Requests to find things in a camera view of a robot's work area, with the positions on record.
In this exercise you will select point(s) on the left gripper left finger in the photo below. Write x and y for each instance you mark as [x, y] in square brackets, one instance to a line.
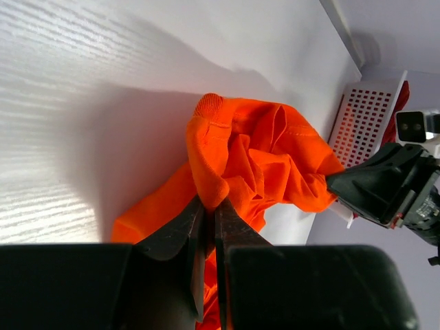
[171, 269]

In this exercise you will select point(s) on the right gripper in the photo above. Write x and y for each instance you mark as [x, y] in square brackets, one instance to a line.
[395, 187]

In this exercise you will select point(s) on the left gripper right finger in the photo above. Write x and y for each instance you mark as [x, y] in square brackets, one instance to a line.
[230, 231]

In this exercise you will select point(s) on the orange t shirt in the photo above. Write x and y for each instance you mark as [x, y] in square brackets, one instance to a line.
[253, 153]

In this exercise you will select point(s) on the dark red t shirt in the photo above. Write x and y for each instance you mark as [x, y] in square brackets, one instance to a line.
[391, 130]

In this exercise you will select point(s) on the white plastic basket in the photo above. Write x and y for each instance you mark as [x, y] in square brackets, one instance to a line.
[365, 111]

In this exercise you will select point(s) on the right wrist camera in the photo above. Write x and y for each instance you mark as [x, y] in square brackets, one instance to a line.
[417, 126]

